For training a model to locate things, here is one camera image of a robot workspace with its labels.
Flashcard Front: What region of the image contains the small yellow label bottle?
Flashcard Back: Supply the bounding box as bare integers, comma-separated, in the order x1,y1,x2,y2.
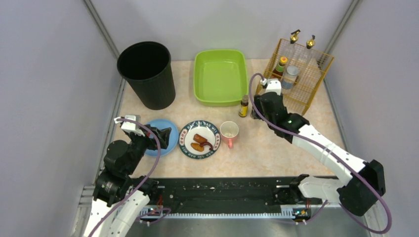
238,94,249,118

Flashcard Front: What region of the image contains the green label sauce bottle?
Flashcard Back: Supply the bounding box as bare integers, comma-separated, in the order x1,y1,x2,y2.
271,56,288,79

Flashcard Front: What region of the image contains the silver lid glass jar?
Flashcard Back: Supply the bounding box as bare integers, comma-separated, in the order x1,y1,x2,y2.
281,66,299,94

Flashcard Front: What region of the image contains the white plate green rim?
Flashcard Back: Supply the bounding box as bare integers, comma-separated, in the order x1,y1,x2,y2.
178,120,221,159

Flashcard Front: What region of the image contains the pink mug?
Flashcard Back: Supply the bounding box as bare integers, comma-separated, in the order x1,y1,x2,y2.
220,121,239,149

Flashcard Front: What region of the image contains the clear oil dispenser bottle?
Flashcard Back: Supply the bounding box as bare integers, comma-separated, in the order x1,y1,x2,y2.
284,29,301,63

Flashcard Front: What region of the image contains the dark sauce dispenser bottle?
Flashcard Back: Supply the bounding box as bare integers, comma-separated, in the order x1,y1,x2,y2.
298,35,316,66

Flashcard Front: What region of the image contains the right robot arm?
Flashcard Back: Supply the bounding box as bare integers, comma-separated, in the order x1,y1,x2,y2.
250,92,386,216

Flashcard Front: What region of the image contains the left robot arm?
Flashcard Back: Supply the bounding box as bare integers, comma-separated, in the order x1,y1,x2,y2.
83,131,157,237

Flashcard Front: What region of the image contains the blue plate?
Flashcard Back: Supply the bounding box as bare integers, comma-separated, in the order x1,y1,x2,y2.
147,118,179,157

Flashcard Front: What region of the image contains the brown sausage piece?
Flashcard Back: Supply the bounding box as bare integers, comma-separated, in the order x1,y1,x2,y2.
193,134,208,144

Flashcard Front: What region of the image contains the orange food slice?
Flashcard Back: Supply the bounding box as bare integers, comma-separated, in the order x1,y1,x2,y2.
190,143,205,152

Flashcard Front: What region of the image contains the dark red octopus tentacle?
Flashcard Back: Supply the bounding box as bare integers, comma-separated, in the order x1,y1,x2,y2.
200,141,213,151

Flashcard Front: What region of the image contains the green plastic basin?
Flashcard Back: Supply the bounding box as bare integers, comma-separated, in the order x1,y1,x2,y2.
193,49,248,107

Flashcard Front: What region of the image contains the black plastic trash bin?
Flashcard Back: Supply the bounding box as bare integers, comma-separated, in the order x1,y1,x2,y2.
117,41,176,110

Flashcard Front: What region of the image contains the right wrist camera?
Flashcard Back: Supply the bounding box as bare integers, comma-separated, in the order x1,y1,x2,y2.
260,79,282,95

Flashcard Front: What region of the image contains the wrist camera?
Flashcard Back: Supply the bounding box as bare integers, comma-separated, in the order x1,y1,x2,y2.
260,79,282,95
114,115,144,136

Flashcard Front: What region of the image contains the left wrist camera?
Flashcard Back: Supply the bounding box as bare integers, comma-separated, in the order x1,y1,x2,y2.
114,115,144,136

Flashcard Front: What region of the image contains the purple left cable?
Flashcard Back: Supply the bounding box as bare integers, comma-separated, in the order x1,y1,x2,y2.
88,118,172,237

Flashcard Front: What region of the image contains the purple cable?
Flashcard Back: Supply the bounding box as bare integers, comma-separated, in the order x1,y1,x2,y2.
88,118,172,237
249,73,392,235

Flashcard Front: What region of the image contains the gold wire basket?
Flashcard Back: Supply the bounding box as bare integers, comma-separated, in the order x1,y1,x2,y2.
262,39,335,115

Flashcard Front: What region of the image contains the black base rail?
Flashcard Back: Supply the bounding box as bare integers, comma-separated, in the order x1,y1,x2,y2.
139,177,324,222

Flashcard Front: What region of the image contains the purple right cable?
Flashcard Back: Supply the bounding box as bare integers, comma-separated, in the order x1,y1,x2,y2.
249,73,392,235

